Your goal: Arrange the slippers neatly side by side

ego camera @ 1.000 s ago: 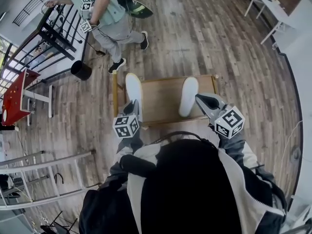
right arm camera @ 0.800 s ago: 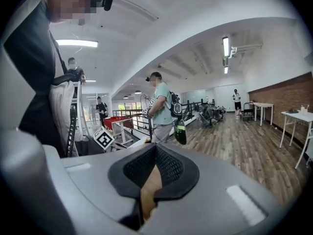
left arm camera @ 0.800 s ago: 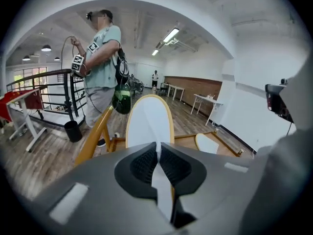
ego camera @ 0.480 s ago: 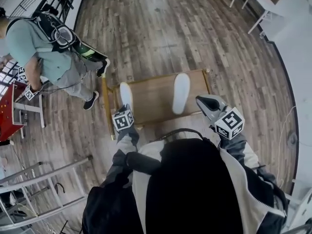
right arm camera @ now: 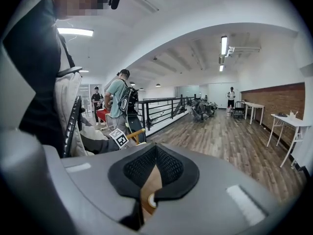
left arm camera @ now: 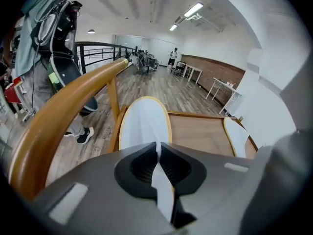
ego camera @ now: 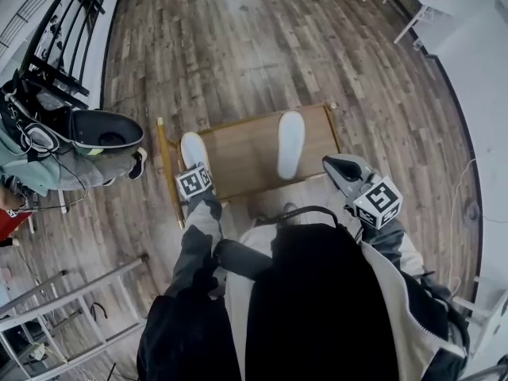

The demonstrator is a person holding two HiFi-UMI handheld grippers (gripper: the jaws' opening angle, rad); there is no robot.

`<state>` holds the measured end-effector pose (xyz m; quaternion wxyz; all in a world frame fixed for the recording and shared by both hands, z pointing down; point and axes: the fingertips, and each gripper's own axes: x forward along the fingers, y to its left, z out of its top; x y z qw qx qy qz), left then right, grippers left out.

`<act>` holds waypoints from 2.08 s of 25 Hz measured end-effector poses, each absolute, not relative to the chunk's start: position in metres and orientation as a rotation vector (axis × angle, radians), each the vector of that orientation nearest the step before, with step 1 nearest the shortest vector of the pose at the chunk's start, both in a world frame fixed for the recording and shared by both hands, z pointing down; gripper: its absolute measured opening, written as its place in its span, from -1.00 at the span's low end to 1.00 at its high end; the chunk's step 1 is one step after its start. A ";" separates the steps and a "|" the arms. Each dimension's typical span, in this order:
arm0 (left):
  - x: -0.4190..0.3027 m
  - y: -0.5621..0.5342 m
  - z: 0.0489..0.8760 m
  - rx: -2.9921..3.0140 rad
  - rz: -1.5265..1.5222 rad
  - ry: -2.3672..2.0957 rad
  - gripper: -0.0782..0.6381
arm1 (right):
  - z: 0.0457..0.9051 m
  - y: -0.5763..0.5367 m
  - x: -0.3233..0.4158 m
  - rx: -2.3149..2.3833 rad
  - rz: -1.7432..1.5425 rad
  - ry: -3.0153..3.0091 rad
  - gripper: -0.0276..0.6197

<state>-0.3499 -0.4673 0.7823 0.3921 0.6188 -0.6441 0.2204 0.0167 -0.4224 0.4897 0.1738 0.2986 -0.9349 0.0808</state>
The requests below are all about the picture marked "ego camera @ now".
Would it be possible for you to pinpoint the person's right forearm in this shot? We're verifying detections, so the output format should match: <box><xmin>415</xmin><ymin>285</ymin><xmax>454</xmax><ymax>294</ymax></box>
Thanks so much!
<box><xmin>359</xmin><ymin>215</ymin><xmax>426</xmax><ymax>279</ymax></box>

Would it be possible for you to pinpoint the black metal railing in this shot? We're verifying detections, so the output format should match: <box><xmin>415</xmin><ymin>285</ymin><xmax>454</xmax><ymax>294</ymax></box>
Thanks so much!
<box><xmin>15</xmin><ymin>0</ymin><xmax>120</xmax><ymax>110</ymax></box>

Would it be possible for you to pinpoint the person's black and cream jacket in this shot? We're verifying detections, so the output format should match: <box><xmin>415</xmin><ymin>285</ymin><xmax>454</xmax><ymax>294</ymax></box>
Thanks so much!
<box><xmin>136</xmin><ymin>211</ymin><xmax>471</xmax><ymax>381</ymax></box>

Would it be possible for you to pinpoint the red box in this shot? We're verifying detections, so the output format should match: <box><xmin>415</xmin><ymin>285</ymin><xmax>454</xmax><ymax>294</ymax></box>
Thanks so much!
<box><xmin>0</xmin><ymin>207</ymin><xmax>37</xmax><ymax>242</ymax></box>

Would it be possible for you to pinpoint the black cylindrical pouch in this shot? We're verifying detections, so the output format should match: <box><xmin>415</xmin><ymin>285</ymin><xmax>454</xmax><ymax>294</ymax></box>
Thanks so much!
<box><xmin>213</xmin><ymin>237</ymin><xmax>275</xmax><ymax>282</ymax></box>

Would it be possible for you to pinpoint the black strap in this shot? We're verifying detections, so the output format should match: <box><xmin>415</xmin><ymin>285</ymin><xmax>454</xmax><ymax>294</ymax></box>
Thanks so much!
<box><xmin>272</xmin><ymin>206</ymin><xmax>339</xmax><ymax>229</ymax></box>

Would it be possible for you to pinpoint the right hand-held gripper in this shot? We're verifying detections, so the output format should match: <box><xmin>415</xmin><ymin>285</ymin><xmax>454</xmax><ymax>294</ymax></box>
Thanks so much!
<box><xmin>321</xmin><ymin>153</ymin><xmax>404</xmax><ymax>231</ymax></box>

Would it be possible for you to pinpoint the white table frame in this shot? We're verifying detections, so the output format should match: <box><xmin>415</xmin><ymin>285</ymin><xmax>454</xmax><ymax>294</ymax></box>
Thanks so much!
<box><xmin>361</xmin><ymin>0</ymin><xmax>461</xmax><ymax>45</ymax></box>

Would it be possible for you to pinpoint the grey metal ladder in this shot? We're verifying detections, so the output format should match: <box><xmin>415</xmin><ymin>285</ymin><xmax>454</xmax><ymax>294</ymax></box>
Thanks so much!
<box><xmin>0</xmin><ymin>253</ymin><xmax>151</xmax><ymax>381</ymax></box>

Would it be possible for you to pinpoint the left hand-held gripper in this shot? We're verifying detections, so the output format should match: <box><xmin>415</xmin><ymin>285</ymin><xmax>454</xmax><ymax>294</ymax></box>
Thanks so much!
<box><xmin>174</xmin><ymin>164</ymin><xmax>214</xmax><ymax>203</ymax></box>

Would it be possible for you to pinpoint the low wooden shelf board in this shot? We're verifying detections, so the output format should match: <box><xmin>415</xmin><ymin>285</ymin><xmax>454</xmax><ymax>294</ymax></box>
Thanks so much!
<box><xmin>156</xmin><ymin>102</ymin><xmax>343</xmax><ymax>230</ymax></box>

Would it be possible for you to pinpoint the person's left forearm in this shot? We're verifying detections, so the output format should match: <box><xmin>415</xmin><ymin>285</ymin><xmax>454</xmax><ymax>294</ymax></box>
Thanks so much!
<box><xmin>169</xmin><ymin>190</ymin><xmax>225</xmax><ymax>297</ymax></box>

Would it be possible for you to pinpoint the white slipper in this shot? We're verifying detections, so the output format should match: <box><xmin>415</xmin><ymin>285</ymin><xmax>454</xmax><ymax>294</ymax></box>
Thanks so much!
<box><xmin>276</xmin><ymin>110</ymin><xmax>307</xmax><ymax>181</ymax></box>
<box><xmin>179</xmin><ymin>131</ymin><xmax>212</xmax><ymax>175</ymax></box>

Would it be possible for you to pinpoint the white furniture frame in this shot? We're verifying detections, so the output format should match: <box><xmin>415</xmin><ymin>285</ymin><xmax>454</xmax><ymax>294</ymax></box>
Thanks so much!
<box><xmin>451</xmin><ymin>275</ymin><xmax>508</xmax><ymax>381</ymax></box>

